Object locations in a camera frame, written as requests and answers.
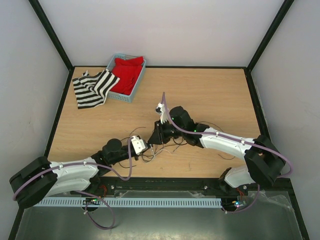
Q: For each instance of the black white striped cloth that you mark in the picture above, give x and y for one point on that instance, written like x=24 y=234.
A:
x=91 y=91

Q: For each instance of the light blue cable duct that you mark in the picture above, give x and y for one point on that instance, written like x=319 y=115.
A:
x=131 y=202

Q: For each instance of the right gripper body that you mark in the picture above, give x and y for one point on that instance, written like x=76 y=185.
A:
x=169 y=131

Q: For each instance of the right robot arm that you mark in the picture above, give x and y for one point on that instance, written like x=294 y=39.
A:
x=263 y=163

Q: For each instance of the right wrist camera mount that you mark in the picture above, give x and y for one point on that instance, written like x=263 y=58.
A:
x=161 y=110

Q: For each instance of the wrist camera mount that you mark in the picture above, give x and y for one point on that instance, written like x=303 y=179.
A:
x=161 y=110
x=139 y=145

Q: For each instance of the red cloth in basket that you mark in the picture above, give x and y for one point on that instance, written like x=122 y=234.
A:
x=128 y=72

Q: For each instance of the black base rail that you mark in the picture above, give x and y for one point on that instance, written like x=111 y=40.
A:
x=207 y=186

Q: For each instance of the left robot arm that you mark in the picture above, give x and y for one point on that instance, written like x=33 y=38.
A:
x=43 y=178

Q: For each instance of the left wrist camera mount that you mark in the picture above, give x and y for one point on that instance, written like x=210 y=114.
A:
x=139 y=145

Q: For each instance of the light blue plastic basket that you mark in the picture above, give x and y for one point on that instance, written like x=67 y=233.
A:
x=121 y=97

